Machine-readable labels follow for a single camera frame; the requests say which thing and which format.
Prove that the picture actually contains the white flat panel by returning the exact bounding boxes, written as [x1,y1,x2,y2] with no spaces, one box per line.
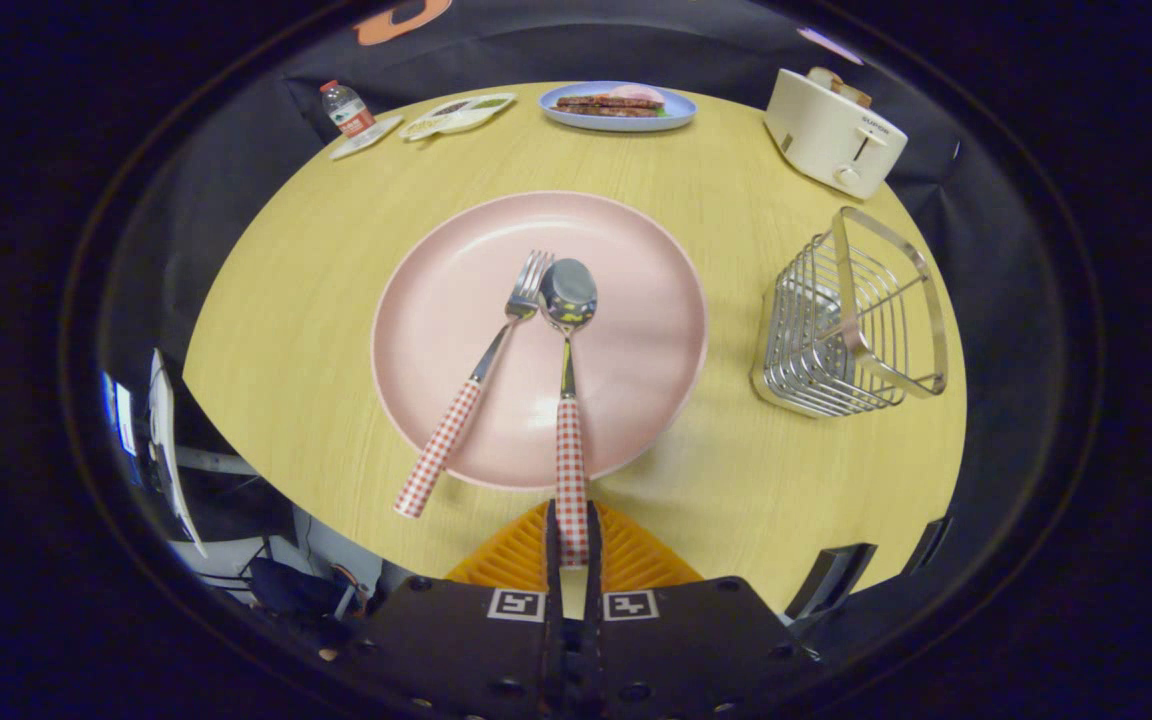
[148,350,207,556]

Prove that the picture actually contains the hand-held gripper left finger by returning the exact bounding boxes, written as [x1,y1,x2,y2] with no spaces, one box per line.
[321,498,567,720]

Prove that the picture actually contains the white divided sauce dish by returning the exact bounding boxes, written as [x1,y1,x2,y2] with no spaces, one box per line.
[398,93,517,141]

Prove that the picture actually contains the pink round plate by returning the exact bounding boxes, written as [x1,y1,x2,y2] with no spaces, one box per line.
[371,190,709,491]

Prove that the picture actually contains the sandwich with ham slice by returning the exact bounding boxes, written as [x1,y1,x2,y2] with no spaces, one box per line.
[554,85,667,119]

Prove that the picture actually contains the cream white toaster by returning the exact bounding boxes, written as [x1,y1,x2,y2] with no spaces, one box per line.
[763,68,909,201]

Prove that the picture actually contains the light blue plate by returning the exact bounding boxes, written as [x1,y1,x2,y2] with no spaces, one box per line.
[538,81,698,133]

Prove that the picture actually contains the clear plastic water bottle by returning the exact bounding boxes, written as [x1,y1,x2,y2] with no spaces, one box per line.
[320,80,377,139]

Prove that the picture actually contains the black chair backrest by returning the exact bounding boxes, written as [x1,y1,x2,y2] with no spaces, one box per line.
[786,543,877,621]
[901,515,952,576]

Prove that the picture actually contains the white square coaster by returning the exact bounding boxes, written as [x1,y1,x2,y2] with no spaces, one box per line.
[329,115,404,161]

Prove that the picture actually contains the fork with red checked handle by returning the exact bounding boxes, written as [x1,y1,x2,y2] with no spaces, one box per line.
[394,250,556,520]

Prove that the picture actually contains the metal wire basket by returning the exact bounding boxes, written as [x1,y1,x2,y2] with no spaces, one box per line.
[751,206,949,419]

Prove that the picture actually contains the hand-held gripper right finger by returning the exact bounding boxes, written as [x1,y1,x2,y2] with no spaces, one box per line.
[576,498,822,720]

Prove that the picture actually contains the spoon with red checked handle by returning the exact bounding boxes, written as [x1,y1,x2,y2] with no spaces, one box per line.
[539,258,599,569]

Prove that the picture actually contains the computer monitor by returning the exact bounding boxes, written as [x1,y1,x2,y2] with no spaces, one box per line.
[101,370,142,481]

